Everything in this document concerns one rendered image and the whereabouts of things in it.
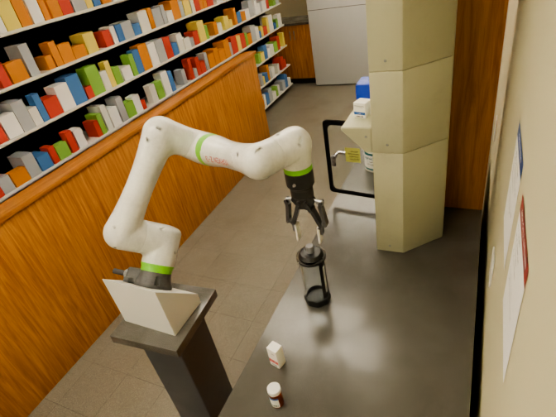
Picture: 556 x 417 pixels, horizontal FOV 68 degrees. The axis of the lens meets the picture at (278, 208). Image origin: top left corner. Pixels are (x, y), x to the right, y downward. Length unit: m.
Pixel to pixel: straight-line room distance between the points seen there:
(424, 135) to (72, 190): 2.17
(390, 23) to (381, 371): 1.09
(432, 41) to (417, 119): 0.25
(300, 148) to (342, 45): 5.55
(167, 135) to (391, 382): 1.08
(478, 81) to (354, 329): 1.06
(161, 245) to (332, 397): 0.82
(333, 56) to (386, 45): 5.38
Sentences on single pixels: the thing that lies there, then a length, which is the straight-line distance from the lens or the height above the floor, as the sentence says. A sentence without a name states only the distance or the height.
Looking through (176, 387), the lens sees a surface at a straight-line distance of 2.06.
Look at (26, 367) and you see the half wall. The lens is 3.02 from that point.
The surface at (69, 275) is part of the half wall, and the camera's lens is 3.01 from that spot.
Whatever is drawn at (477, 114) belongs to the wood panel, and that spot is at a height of 1.41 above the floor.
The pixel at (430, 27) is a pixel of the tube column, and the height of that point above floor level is 1.82.
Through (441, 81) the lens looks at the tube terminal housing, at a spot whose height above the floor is 1.63.
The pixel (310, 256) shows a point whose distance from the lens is 1.47.
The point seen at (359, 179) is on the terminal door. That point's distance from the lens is 2.05.
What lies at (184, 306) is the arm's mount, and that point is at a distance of 1.69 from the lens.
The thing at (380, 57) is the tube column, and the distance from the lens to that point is 1.45.
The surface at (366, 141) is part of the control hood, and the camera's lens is 1.56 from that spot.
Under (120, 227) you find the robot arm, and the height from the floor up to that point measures 1.37.
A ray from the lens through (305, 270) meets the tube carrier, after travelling 1.50.
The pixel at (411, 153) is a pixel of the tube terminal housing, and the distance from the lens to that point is 1.58.
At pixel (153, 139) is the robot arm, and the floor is 1.64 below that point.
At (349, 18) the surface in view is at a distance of 6.60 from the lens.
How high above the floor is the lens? 2.13
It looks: 33 degrees down
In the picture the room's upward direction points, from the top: 12 degrees counter-clockwise
